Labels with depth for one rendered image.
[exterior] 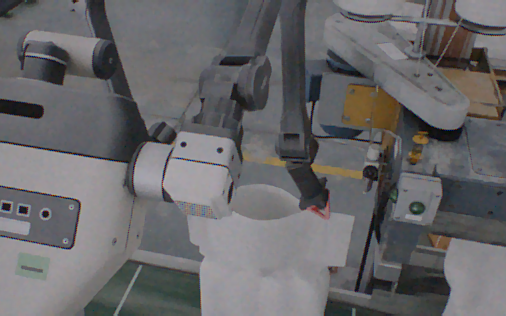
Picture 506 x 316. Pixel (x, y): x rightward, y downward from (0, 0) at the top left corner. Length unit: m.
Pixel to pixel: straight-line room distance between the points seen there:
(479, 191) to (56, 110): 0.78
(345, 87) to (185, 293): 1.02
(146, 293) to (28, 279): 1.19
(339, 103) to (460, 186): 0.47
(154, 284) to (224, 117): 1.31
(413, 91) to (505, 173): 0.25
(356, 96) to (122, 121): 0.77
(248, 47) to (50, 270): 0.48
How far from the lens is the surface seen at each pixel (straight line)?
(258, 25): 0.92
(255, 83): 0.82
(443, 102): 1.10
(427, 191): 1.00
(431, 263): 1.77
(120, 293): 2.00
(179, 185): 0.71
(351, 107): 1.38
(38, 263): 0.81
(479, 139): 1.16
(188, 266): 2.02
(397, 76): 1.16
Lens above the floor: 1.95
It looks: 38 degrees down
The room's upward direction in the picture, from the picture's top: 2 degrees clockwise
